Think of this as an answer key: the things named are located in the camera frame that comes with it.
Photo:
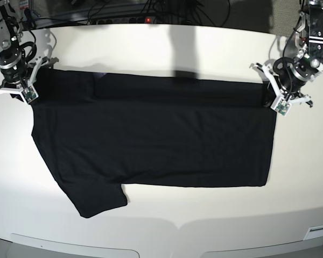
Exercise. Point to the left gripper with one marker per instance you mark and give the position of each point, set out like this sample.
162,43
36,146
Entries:
292,76

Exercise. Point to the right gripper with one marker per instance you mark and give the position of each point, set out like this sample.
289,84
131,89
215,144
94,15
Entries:
14,70

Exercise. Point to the black T-shirt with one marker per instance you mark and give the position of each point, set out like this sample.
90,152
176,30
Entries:
97,132

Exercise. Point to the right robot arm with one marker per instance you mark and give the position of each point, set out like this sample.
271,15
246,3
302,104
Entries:
17,37

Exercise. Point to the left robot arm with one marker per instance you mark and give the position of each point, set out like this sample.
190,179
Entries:
305,41

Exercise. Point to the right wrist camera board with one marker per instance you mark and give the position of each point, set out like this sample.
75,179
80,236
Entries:
29,94

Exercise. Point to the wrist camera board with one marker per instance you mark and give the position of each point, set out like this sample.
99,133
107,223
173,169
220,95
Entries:
29,94
281,106

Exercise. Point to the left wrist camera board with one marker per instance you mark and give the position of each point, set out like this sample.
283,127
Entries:
281,106

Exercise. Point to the black power strip red switch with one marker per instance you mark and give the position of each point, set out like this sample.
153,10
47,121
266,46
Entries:
123,20

